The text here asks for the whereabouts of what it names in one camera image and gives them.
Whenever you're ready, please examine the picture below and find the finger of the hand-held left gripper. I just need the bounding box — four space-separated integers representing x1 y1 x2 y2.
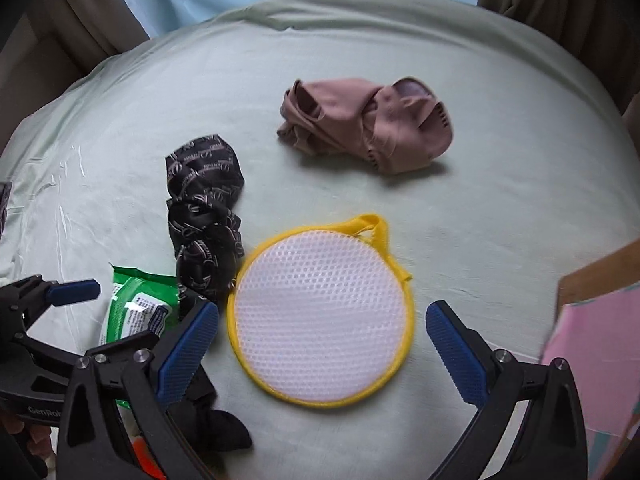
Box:
0 275 102 322

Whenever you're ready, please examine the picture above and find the pink cardboard box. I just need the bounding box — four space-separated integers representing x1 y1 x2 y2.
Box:
539 244 640 480

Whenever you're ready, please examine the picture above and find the black patterned underwear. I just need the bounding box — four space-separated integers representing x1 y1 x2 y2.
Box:
165 133 254 462

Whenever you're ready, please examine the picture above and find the person's left hand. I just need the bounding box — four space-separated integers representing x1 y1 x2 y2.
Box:
0 412 57 466

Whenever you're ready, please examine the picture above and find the green wet wipes packet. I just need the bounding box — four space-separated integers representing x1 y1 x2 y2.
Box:
98 264 190 409

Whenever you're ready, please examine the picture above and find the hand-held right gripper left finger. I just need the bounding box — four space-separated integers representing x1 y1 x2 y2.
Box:
56 296 221 480

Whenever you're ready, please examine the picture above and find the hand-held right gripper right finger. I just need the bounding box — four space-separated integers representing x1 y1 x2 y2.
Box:
425 301 589 480

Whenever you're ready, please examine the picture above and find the round white mesh laundry bag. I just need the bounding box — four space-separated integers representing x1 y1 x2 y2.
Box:
226 213 416 407

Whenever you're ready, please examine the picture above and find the beige curtain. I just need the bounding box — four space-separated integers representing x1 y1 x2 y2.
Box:
0 0 152 128
476 0 640 116

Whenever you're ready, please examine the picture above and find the dark item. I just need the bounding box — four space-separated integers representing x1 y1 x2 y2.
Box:
0 182 14 233

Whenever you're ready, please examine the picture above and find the brown underwear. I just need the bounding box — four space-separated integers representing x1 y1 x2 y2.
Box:
276 76 453 177

